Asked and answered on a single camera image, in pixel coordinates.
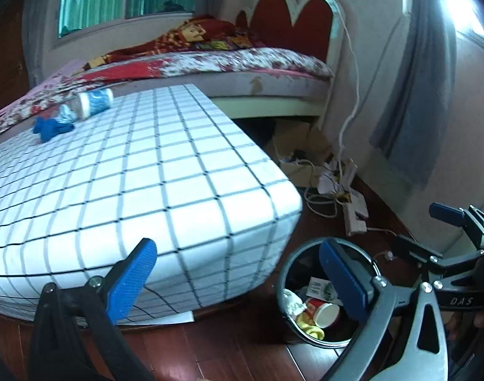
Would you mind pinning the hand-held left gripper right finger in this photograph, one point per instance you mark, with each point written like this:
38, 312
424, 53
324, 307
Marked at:
343, 278

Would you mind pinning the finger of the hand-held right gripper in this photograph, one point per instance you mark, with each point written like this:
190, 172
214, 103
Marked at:
446, 212
416, 250

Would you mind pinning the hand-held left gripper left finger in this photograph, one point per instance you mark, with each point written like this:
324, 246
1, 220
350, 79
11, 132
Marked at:
131, 281

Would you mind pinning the green and white milk carton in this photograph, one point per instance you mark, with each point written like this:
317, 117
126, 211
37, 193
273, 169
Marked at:
319, 287

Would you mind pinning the red paper cup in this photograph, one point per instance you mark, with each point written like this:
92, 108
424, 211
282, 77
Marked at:
325, 313

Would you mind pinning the black round trash bin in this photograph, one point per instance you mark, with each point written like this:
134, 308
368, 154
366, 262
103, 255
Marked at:
305, 264

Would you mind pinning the beige paper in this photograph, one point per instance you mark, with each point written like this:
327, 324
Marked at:
293, 303

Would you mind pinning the white power strip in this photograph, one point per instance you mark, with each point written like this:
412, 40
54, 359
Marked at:
355, 216

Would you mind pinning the checked white tablecloth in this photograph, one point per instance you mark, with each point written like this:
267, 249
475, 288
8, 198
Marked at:
146, 190

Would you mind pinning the long grey curtain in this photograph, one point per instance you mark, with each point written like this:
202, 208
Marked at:
416, 87

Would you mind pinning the cardboard box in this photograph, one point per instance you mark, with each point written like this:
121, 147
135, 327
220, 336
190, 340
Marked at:
301, 143

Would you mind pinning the blue crumpled cloth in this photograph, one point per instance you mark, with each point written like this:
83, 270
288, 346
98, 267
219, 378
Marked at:
49, 127

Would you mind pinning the bright side window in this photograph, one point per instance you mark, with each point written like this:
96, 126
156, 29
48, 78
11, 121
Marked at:
460, 4

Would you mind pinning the pink bed sheet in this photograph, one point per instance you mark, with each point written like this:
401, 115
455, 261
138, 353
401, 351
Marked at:
63, 73

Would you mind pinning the red padded headboard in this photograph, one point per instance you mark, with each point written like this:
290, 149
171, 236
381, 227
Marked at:
305, 24

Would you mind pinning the bed with floral bedding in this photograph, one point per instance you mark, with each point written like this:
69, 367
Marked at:
226, 61

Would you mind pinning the red patterned blanket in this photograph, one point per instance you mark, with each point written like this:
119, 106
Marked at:
178, 37

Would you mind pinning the brown wooden door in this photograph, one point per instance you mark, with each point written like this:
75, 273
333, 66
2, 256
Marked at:
7, 59

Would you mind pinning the grey window curtain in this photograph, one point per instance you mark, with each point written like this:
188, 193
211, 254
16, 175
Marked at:
37, 27

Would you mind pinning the bed frame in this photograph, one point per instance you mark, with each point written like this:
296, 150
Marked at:
266, 91

